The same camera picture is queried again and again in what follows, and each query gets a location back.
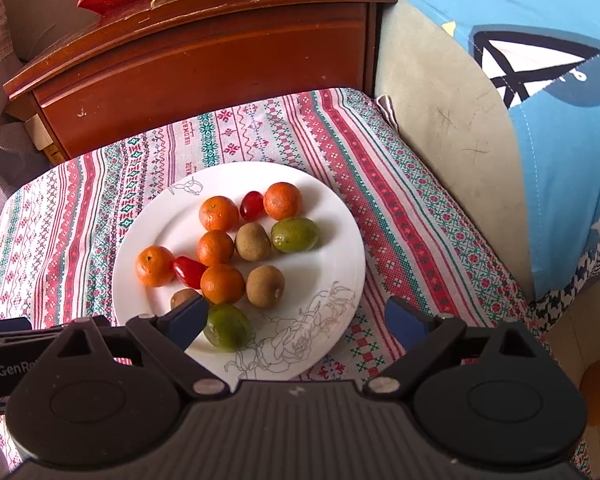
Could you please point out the blue cartoon pillow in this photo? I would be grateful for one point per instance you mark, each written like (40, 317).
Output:
(545, 110)

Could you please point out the green lime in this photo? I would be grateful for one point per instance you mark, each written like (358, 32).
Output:
(296, 234)
(227, 328)

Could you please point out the orange mandarin back cluster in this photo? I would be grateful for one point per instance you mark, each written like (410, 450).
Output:
(282, 200)

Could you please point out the orange mandarin front cluster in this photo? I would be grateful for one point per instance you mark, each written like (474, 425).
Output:
(222, 284)

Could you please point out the brown kiwi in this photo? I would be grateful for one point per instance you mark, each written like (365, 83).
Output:
(252, 242)
(265, 287)

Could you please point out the red cherry tomato front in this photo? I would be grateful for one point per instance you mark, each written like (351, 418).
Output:
(189, 271)

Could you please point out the red cherry tomato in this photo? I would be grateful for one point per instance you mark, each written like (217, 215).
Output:
(189, 271)
(251, 208)

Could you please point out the patterned red green tablecloth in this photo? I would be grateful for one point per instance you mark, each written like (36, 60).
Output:
(60, 233)

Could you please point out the red cherry tomato back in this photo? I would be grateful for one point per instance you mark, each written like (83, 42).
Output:
(251, 208)

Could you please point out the dark wooden cabinet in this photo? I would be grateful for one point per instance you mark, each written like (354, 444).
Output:
(153, 63)

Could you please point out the brown kiwi fruit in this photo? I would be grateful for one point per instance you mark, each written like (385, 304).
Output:
(182, 296)

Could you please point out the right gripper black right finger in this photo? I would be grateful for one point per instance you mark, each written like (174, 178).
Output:
(431, 344)

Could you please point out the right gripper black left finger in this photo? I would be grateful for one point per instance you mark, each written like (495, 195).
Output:
(162, 341)

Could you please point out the grey green sofa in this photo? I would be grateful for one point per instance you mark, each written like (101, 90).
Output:
(455, 135)

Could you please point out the brown cardboard box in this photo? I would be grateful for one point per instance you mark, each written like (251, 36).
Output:
(42, 140)

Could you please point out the brown kiwi back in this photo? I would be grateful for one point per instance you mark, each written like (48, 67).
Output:
(252, 242)

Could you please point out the orange mandarin cluster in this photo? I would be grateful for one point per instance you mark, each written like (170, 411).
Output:
(218, 213)
(222, 284)
(215, 247)
(282, 200)

